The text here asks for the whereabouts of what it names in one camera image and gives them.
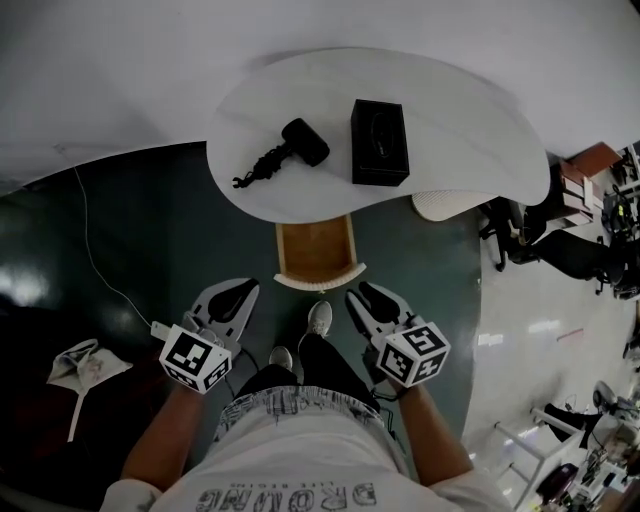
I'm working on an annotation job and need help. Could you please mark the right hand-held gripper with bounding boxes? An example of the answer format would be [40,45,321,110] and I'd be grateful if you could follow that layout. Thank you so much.
[345,280,452,389]

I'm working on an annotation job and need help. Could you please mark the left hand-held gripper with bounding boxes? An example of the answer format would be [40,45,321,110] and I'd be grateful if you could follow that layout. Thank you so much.
[158,278,261,396]

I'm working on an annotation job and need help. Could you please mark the wooden drawer with white front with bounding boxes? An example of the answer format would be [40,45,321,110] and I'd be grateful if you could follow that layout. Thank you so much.
[273,213,369,295]

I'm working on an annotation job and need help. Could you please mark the person's left forearm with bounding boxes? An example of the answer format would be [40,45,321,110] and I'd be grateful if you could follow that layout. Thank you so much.
[119,382,209,494]

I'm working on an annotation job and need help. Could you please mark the person's right forearm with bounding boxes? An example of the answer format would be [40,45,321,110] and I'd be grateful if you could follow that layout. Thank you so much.
[397,382,475,489]

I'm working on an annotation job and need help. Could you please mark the white dressing table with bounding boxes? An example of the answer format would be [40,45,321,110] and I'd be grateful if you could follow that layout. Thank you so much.
[207,47,551,224]

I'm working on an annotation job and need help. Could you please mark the person's right grey shoe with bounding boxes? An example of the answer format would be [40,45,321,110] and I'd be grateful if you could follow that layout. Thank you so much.
[306,299,334,339]

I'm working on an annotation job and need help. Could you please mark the person's grey shoe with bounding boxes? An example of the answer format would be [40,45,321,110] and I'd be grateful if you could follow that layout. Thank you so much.
[306,299,334,339]
[268,345,294,374]

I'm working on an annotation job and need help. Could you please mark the person's black trousers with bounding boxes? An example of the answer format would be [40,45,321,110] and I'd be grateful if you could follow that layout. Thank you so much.
[234,332,382,404]

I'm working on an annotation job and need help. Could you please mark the person's left grey shoe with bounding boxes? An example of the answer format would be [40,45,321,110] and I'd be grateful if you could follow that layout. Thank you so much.
[268,345,294,374]

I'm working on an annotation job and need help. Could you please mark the dark green floor mat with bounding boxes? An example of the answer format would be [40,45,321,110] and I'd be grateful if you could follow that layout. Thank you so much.
[0,141,484,454]

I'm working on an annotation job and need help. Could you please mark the white fabric bag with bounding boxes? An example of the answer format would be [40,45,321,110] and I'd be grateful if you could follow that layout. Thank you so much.
[46,338,135,444]

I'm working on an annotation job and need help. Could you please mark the black office chair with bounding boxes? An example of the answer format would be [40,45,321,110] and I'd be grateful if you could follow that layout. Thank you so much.
[529,228,640,301]
[478,197,549,274]

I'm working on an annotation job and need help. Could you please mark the person's white printed shirt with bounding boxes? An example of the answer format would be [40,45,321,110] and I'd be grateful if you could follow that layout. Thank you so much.
[112,384,512,512]

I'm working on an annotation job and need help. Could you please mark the black rectangular box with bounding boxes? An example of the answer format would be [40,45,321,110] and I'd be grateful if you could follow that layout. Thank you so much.
[350,98,411,187]

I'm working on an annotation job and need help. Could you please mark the black hair dryer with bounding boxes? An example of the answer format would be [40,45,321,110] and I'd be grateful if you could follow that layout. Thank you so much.
[231,117,331,190]

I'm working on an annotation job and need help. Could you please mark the white metal rack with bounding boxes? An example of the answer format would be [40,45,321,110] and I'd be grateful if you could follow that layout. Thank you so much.
[493,404,587,497]

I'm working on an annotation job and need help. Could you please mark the brown wooden cabinet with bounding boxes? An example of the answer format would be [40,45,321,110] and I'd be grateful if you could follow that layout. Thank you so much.
[556,141,624,227]

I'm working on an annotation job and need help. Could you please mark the thin white cable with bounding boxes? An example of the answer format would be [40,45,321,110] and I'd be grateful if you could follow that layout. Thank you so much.
[73,166,155,330]

